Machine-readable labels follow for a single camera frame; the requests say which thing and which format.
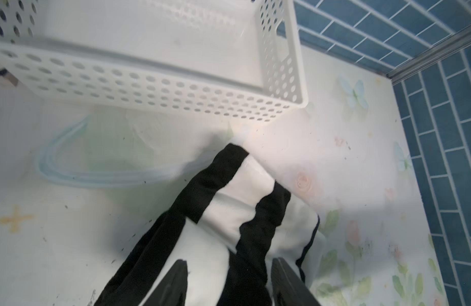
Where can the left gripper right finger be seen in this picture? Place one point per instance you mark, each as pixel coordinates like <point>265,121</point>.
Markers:
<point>287,288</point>

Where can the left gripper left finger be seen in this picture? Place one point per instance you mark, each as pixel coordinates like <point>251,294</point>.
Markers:
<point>172,289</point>

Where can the black white striped pillowcase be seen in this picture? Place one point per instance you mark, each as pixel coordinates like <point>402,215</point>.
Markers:
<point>229,223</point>

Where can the floral table mat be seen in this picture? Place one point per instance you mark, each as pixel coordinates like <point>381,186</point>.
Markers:
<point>80,185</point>

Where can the white plastic basket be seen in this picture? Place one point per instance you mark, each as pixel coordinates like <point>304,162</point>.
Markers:
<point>237,59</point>

